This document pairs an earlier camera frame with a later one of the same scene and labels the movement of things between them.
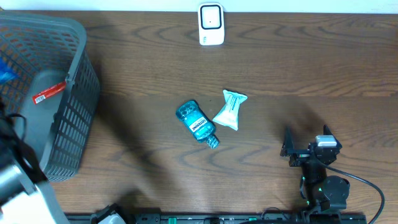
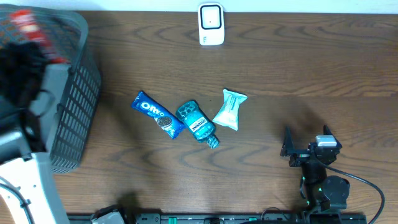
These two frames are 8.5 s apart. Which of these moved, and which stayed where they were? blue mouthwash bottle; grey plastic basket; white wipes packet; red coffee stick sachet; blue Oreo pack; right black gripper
Moved: red coffee stick sachet; blue Oreo pack
Stayed: grey plastic basket; right black gripper; blue mouthwash bottle; white wipes packet
